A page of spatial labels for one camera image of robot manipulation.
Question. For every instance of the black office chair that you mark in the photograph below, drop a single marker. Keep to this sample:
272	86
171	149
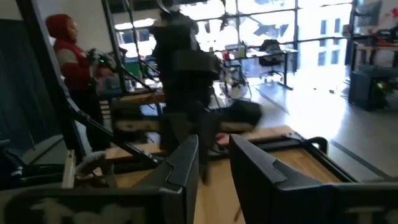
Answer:
272	53

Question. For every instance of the black monitor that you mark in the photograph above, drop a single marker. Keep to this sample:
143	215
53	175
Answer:
368	12

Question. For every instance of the black partition panel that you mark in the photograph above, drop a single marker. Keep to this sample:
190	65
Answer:
25	93

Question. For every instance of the person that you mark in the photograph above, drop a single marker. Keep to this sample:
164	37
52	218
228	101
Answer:
71	62

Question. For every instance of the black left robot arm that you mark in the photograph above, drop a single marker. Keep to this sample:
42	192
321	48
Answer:
183	62

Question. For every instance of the black cabinet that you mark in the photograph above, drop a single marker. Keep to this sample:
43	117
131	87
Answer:
367	90

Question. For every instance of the grey office desk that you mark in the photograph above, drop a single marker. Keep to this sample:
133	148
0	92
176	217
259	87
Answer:
248	55

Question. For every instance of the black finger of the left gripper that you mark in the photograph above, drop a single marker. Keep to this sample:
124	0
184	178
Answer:
206	155

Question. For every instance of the silver aluminium bracket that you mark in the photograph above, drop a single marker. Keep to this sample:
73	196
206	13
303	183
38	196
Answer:
69	169

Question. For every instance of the black metal table frame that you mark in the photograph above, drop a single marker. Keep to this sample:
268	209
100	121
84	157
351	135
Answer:
280	143

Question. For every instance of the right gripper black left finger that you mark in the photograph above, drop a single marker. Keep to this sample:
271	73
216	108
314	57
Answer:
174	186

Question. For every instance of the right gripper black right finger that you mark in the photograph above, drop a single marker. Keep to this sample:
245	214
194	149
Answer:
264	189

